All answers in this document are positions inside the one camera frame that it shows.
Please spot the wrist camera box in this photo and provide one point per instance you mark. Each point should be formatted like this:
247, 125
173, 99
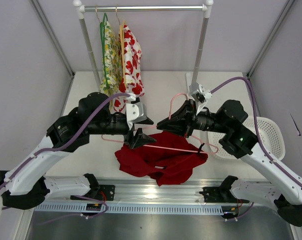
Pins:
200, 96
135, 111

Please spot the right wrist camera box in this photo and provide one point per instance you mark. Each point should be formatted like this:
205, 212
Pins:
200, 96

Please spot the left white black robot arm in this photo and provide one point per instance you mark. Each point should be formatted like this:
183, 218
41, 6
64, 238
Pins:
27, 185

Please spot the aluminium table edge rail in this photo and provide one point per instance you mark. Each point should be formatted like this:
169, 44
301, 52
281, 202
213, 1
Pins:
145, 190

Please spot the white slotted cable duct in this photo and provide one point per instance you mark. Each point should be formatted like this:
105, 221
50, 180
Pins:
127, 208

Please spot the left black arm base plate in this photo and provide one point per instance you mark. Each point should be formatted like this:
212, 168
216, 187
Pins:
99, 192

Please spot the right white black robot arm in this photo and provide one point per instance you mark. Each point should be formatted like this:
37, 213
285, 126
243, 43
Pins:
284, 197

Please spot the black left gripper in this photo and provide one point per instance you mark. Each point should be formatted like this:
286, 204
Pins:
138, 140

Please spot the white perforated laundry basket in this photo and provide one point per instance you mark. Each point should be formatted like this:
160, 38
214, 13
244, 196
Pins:
270, 135

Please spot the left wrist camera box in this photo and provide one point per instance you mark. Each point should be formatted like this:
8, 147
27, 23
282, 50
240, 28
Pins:
135, 111

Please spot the red poppy floral garment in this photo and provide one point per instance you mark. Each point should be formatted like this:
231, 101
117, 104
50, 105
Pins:
132, 58

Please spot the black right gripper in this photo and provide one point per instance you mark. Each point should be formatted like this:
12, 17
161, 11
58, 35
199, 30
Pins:
183, 121

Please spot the red skirt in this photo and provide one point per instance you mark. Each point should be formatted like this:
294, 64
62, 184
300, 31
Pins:
169, 161

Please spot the green hanger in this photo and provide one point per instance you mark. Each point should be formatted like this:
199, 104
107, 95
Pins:
102, 36

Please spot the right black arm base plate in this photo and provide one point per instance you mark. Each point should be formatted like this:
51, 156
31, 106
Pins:
219, 194

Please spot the wooden hanger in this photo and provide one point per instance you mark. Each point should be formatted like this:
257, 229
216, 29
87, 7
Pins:
121, 33

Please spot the yellow lemon floral garment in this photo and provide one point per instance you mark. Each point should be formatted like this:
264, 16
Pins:
112, 61

